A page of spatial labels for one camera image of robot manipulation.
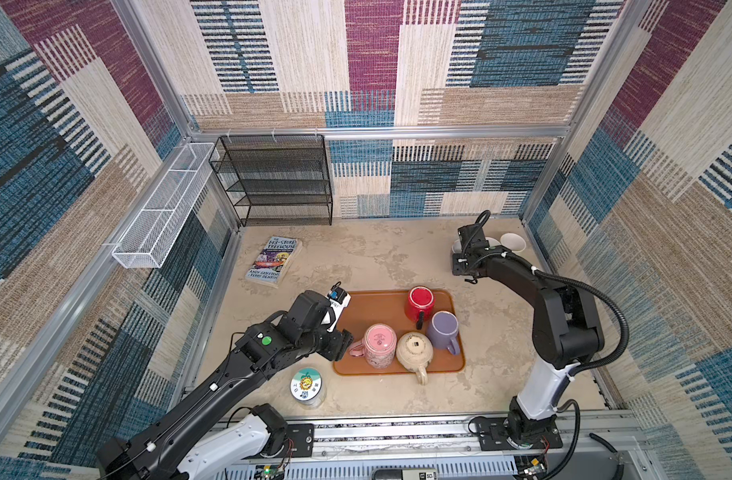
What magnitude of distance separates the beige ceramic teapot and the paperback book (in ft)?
1.55

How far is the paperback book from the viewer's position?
104 cm

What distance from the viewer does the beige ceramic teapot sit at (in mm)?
795
